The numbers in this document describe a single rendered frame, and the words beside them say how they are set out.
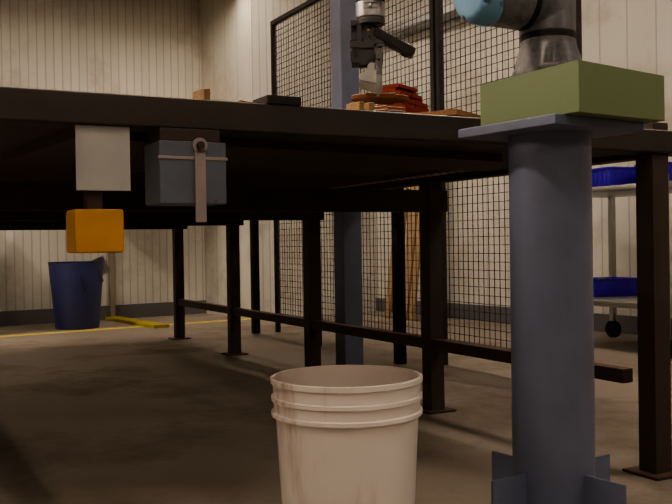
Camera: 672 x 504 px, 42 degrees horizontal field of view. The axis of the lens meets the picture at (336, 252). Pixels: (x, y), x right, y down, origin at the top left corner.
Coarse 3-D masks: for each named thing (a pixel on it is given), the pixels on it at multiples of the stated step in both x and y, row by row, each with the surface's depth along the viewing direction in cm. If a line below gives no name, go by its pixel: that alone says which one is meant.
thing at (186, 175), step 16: (160, 128) 166; (176, 128) 168; (160, 144) 165; (176, 144) 166; (192, 144) 167; (208, 144) 169; (224, 144) 171; (160, 160) 165; (176, 160) 166; (192, 160) 168; (208, 160) 169; (224, 160) 171; (160, 176) 165; (176, 176) 166; (192, 176) 168; (208, 176) 169; (224, 176) 171; (160, 192) 165; (176, 192) 166; (192, 192) 168; (208, 192) 169; (224, 192) 171
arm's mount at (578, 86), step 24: (552, 72) 169; (576, 72) 165; (600, 72) 168; (624, 72) 172; (480, 96) 186; (504, 96) 180; (528, 96) 175; (552, 96) 169; (576, 96) 165; (600, 96) 168; (624, 96) 172; (648, 96) 176; (504, 120) 180; (624, 120) 177; (648, 120) 178
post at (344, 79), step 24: (336, 0) 411; (336, 24) 411; (336, 48) 412; (336, 72) 412; (336, 96) 412; (336, 216) 415; (360, 216) 413; (336, 240) 415; (360, 240) 413; (336, 264) 416; (360, 264) 413; (336, 288) 416; (360, 288) 413; (336, 312) 416; (360, 312) 413; (336, 336) 417; (336, 360) 417; (360, 360) 413
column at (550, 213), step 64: (512, 128) 175; (576, 128) 173; (640, 128) 180; (512, 192) 183; (576, 192) 177; (512, 256) 183; (576, 256) 177; (512, 320) 184; (576, 320) 177; (512, 384) 185; (576, 384) 177; (512, 448) 186; (576, 448) 177
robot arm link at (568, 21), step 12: (540, 0) 176; (552, 0) 178; (564, 0) 179; (540, 12) 178; (552, 12) 179; (564, 12) 179; (528, 24) 179; (540, 24) 179; (552, 24) 179; (564, 24) 179
